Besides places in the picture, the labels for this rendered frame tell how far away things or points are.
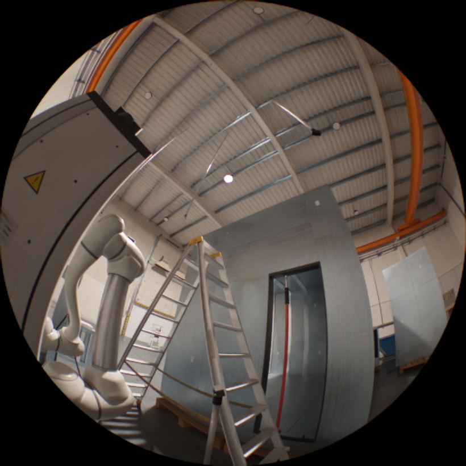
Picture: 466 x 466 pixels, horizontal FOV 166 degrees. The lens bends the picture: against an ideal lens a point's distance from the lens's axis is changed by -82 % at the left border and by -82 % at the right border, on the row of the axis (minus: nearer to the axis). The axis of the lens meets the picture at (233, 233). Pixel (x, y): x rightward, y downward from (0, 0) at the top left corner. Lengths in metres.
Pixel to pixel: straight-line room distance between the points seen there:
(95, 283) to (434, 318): 13.66
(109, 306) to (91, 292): 9.77
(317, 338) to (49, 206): 5.12
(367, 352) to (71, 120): 1.91
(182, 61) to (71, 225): 7.10
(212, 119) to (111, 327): 6.98
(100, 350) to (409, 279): 5.60
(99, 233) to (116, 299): 0.25
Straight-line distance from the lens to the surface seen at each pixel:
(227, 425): 1.07
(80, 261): 0.66
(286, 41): 7.13
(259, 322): 1.71
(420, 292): 5.35
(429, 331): 5.36
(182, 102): 7.29
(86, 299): 10.42
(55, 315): 2.67
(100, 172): 0.44
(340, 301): 1.52
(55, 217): 0.38
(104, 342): 0.65
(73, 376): 0.58
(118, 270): 0.68
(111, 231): 0.64
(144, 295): 11.17
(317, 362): 5.05
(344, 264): 1.62
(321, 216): 1.98
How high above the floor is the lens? 1.35
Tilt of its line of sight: 39 degrees up
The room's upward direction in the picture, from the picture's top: 9 degrees clockwise
